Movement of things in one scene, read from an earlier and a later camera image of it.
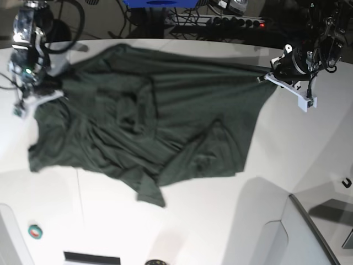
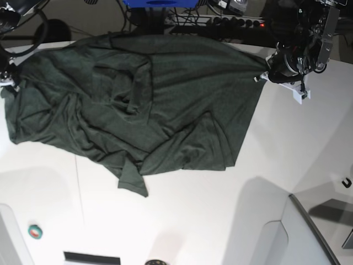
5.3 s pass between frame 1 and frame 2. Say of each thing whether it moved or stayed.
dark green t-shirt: moved
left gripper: moved
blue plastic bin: stayed
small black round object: stayed
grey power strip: stayed
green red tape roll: stayed
